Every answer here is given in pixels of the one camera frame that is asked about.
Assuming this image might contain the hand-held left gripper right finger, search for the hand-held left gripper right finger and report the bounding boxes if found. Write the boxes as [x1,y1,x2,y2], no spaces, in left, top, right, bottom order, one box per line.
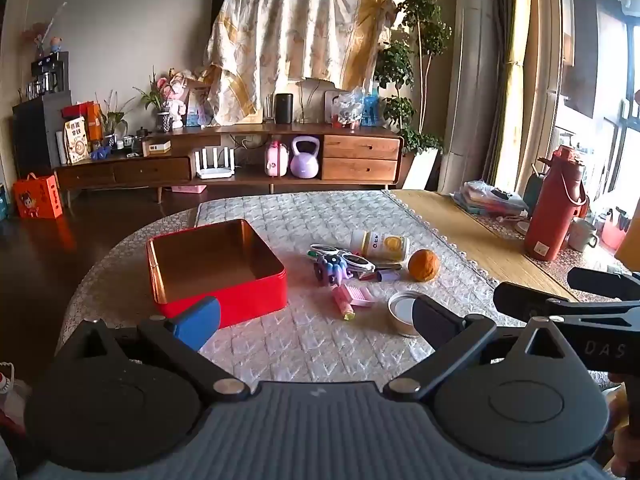
[382,294,586,403]

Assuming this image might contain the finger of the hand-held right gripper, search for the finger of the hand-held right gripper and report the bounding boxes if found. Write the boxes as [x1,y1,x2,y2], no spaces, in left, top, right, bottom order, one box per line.
[492,282,640,323]
[567,267,640,302]

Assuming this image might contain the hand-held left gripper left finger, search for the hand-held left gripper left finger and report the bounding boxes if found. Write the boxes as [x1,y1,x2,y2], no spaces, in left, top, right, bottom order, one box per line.
[54,296,252,404]

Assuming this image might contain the round silver tin can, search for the round silver tin can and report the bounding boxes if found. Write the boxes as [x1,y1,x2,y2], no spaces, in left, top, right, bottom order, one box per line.
[387,290,427,339]

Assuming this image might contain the orange fruit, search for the orange fruit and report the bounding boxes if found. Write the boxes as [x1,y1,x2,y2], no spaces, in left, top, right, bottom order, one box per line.
[407,249,442,283]

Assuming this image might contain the red tin box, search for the red tin box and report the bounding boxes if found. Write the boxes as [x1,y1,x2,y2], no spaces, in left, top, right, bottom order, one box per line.
[146,218,289,330]

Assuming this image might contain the pink ribbed case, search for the pink ribbed case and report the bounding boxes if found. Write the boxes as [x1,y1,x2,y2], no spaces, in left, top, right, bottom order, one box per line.
[344,284,376,307]

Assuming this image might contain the white bottle yellow label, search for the white bottle yellow label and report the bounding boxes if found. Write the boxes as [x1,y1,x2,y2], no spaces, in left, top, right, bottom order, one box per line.
[350,229,411,263]

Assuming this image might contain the white sunglasses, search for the white sunglasses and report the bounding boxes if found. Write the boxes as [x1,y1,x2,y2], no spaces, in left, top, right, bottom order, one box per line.
[306,243,376,273]

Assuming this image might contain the purple plastic toy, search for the purple plastic toy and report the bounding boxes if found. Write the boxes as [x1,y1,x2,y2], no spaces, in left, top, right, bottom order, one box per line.
[314,254,354,288]

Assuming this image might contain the white mug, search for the white mug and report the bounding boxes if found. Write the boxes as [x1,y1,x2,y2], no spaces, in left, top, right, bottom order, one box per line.
[567,217,600,253]

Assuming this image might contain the red plastic container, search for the red plastic container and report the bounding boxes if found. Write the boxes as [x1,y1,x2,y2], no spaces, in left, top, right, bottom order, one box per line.
[600,209,632,252]

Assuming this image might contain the bamboo mat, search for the bamboo mat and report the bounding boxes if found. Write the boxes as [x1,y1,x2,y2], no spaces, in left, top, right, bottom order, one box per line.
[387,189,632,306]

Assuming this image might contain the red thermos jug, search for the red thermos jug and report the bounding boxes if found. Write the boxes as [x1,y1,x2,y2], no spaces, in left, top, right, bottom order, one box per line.
[523,145,589,263]

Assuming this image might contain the bagged stack of books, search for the bagged stack of books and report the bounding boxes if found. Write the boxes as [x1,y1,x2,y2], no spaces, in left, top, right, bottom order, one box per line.
[452,180,530,219]

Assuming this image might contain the green thermos bottle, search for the green thermos bottle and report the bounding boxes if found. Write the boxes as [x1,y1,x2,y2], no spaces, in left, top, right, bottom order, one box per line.
[522,162,549,219]

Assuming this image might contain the grey quilted mat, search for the grey quilted mat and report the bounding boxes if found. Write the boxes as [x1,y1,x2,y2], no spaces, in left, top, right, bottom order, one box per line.
[55,190,626,396]

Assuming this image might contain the white planter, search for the white planter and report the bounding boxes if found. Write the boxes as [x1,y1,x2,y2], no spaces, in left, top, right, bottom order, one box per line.
[400,147,444,192]

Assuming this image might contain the white router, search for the white router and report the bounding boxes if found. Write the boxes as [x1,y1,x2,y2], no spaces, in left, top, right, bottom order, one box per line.
[194,146,236,181]

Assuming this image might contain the wooden TV cabinet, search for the wooden TV cabinet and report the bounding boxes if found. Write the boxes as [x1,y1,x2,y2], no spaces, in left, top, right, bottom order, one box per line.
[52,122,405,205]

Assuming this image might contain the pink small case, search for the pink small case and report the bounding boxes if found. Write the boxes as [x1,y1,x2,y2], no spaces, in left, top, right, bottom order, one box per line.
[264,140,290,179]

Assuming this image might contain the purple kettlebell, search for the purple kettlebell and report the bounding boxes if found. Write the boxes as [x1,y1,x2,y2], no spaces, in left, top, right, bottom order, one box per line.
[290,136,321,180]

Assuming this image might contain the window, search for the window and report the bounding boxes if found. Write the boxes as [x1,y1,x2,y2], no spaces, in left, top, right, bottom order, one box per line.
[550,0,640,223]

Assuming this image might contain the white red cloth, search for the white red cloth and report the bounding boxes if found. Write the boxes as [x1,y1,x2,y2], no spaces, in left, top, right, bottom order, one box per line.
[0,361,30,441]

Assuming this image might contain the orange gift bag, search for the orange gift bag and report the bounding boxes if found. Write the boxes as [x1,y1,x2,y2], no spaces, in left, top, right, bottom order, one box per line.
[12,173,65,220]

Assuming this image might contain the yellow curtain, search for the yellow curtain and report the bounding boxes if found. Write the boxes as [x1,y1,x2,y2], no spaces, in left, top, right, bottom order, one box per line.
[487,0,535,192]

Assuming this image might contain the pastel picture box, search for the pastel picture box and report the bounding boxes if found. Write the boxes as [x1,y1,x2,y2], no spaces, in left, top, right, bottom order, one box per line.
[185,87,214,128]

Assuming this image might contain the yellow print snack box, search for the yellow print snack box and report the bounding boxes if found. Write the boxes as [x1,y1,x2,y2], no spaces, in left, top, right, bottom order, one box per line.
[62,117,91,165]

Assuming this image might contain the blue bottle pack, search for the blue bottle pack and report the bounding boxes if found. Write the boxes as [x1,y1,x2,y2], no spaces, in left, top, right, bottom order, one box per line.
[361,87,382,127]

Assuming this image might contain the small potted green plant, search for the small potted green plant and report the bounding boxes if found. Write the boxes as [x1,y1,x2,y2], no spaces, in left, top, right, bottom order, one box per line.
[97,91,134,149]

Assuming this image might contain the pink doll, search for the pink doll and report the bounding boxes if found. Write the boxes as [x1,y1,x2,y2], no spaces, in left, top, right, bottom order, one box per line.
[157,70,189,131]

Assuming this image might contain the white standing air conditioner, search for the white standing air conditioner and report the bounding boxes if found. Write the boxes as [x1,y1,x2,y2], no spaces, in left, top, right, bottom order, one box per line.
[437,0,494,196]

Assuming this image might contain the clear plastic bag of items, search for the clear plastic bag of items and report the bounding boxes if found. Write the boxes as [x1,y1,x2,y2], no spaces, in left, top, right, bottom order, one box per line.
[331,87,371,129]

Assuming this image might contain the potted orchid plant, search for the potted orchid plant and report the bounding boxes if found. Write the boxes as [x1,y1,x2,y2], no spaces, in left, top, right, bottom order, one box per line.
[132,67,174,134]

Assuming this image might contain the red orange gift bags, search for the red orange gift bags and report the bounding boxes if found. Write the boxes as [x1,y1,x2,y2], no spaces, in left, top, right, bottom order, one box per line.
[61,101,104,144]

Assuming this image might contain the black coffee machine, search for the black coffee machine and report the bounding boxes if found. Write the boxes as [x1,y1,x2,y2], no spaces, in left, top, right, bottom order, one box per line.
[31,51,70,96]

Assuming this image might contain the tall green tree plant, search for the tall green tree plant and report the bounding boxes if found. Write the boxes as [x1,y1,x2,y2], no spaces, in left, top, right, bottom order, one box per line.
[374,0,453,157]

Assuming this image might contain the cream patterned drape cloth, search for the cream patterned drape cloth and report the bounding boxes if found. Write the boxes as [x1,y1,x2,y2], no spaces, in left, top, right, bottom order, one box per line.
[202,0,397,129]

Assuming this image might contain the flower and figurine decoration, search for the flower and figurine decoration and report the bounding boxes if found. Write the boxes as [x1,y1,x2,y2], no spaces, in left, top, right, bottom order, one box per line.
[20,2,69,59]

